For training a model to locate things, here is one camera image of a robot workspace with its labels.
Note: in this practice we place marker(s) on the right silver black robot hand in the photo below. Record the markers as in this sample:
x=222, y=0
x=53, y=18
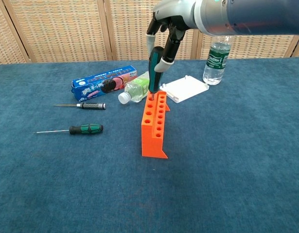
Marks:
x=178, y=12

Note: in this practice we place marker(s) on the teal black large screwdriver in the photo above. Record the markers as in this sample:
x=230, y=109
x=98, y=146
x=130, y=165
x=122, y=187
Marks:
x=155, y=77

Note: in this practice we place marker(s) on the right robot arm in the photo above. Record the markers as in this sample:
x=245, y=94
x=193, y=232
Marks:
x=249, y=17

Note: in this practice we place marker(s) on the black precision screwdriver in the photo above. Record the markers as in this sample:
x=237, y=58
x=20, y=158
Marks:
x=92, y=106

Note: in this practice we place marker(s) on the orange test tube rack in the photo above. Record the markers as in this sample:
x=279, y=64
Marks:
x=150, y=140

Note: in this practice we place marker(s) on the green black small screwdriver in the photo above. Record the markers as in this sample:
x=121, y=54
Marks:
x=88, y=129

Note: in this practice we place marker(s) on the tall clear water bottle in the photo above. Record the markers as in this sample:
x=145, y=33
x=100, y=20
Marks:
x=216, y=63

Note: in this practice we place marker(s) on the small bottle green label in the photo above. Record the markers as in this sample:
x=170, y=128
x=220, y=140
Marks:
x=137, y=89

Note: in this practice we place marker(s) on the blue cookie box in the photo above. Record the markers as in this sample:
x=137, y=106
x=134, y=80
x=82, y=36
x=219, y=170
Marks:
x=95, y=86

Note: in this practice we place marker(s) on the blue carpet table mat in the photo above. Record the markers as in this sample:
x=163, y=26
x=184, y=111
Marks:
x=66, y=182

